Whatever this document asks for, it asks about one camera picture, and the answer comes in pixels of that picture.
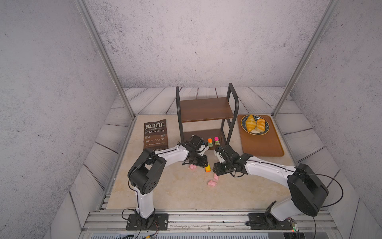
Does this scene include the left croissant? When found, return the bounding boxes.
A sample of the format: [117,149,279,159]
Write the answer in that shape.
[245,115,257,132]

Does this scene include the orange yellow dump truck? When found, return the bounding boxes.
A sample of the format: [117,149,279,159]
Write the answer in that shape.
[205,164,211,172]

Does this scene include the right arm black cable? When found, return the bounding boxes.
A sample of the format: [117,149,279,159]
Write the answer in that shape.
[247,159,344,239]

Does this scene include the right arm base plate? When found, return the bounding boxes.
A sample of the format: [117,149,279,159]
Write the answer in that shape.
[245,213,294,230]

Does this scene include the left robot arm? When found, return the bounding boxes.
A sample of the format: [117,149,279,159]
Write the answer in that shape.
[128,135,209,226]

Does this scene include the Kettle potato chips bag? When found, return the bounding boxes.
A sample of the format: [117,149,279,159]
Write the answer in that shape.
[143,119,168,150]

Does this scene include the blue patterned plate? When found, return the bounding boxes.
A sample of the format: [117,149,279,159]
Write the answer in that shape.
[239,115,270,136]

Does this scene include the aluminium frame post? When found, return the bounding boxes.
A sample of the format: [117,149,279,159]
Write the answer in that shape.
[75,0,135,118]
[272,0,340,119]

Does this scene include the left aluminium frame post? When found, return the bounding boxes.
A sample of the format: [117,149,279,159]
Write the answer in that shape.
[75,0,135,118]

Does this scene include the croissant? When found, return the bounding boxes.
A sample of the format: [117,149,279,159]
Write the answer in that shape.
[256,119,266,133]
[245,115,257,132]

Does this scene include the green truck pink drum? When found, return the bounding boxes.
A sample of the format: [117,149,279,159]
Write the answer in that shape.
[214,137,220,146]

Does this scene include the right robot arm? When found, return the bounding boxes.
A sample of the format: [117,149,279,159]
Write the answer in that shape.
[213,145,329,225]

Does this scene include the right croissant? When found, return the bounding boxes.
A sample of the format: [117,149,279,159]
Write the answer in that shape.
[256,119,266,133]

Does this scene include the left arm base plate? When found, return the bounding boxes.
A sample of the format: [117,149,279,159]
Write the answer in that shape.
[126,213,169,231]

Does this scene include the brown wooden tray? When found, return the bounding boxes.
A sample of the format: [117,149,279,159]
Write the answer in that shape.
[237,115,285,157]

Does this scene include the right aluminium frame post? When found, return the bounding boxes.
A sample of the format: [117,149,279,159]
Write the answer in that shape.
[272,0,340,119]

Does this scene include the two-tier wooden metal shelf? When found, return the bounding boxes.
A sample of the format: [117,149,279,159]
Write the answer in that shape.
[176,83,239,147]

